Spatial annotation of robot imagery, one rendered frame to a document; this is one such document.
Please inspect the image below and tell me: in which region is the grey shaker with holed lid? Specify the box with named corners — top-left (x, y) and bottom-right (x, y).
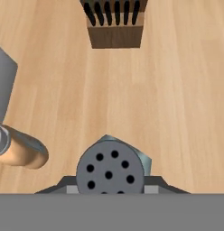
top-left (75, 134), bottom-right (153, 195)

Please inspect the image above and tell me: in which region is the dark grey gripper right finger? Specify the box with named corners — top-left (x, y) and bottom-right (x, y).
top-left (143, 175), bottom-right (191, 195)

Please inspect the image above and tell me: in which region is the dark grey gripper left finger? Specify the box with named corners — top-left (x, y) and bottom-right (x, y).
top-left (34, 175), bottom-right (79, 195)

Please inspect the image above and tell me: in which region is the wooden knife block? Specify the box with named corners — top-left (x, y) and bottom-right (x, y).
top-left (79, 0), bottom-right (149, 50)

